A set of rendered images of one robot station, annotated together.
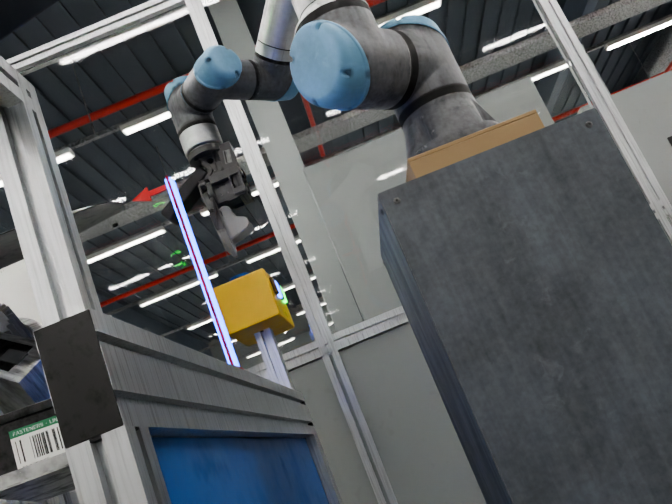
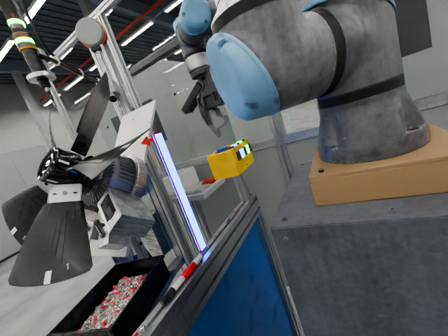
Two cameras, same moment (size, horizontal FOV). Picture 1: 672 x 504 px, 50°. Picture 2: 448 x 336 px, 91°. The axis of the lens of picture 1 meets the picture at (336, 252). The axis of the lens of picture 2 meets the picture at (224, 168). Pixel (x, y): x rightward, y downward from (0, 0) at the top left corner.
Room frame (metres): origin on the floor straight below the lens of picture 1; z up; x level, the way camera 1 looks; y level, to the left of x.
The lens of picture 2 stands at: (0.60, -0.20, 1.17)
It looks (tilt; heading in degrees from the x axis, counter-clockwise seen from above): 11 degrees down; 31
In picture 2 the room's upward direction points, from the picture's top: 19 degrees counter-clockwise
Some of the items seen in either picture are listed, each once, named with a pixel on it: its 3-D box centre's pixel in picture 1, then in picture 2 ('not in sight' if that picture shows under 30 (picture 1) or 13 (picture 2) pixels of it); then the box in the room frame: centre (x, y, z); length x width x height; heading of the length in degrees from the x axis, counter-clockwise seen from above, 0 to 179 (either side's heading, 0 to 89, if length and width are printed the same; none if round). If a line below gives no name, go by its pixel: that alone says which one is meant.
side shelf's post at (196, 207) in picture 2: not in sight; (214, 253); (1.55, 0.65, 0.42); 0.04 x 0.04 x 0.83; 0
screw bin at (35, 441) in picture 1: (89, 437); (119, 301); (0.83, 0.34, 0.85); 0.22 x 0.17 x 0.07; 16
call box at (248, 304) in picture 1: (256, 312); (233, 160); (1.29, 0.18, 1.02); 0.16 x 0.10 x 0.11; 0
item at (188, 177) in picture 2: not in sight; (179, 180); (1.58, 0.73, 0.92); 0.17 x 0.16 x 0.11; 0
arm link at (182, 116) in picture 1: (190, 108); (190, 38); (1.24, 0.15, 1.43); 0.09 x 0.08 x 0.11; 41
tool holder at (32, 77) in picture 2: not in sight; (37, 63); (1.01, 0.54, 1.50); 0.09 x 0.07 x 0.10; 35
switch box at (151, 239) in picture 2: not in sight; (160, 229); (1.33, 0.76, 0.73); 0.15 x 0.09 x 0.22; 0
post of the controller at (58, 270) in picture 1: (38, 198); not in sight; (0.47, 0.18, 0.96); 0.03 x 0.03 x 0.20; 0
